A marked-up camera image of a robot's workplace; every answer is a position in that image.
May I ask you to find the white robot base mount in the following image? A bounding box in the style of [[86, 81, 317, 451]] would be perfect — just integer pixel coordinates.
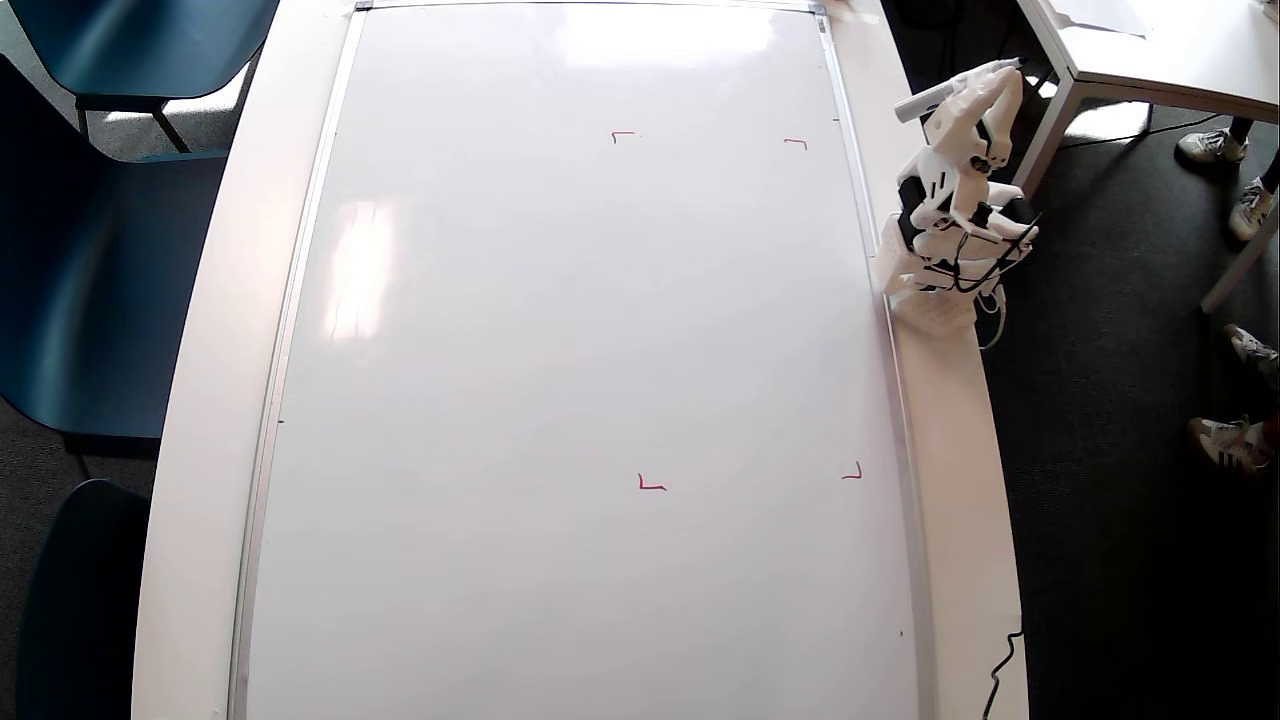
[[878, 215, 986, 336]]

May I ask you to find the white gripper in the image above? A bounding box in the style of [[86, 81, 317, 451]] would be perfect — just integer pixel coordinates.
[[898, 68, 1027, 219]]

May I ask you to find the white base cable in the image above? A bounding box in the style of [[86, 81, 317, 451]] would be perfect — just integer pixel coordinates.
[[978, 283, 1007, 351]]

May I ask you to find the black floor cable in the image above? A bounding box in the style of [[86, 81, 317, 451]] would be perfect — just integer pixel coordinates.
[[1058, 105, 1203, 151]]

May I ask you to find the white marker pen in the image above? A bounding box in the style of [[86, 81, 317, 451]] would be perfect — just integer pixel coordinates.
[[894, 58, 1029, 124]]

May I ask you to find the black cable on table edge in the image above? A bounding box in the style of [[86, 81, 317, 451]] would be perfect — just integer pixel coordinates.
[[982, 628, 1024, 720]]

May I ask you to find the large blue chair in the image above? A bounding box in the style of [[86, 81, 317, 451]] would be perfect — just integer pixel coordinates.
[[0, 55, 231, 461]]

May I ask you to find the white side table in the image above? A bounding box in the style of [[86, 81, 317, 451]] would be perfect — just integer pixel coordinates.
[[1012, 0, 1280, 316]]

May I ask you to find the large white whiteboard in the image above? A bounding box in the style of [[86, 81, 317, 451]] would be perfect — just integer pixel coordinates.
[[228, 0, 936, 720]]

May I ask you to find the blue chair with metal legs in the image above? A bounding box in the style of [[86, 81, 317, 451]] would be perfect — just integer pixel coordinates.
[[5, 0, 281, 153]]

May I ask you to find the dark blue round chair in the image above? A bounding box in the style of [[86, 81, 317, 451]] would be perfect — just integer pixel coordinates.
[[15, 478, 153, 720]]

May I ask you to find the white sneaker with black stripes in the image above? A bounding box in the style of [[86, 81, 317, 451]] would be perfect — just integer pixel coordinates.
[[1188, 415, 1277, 474]]

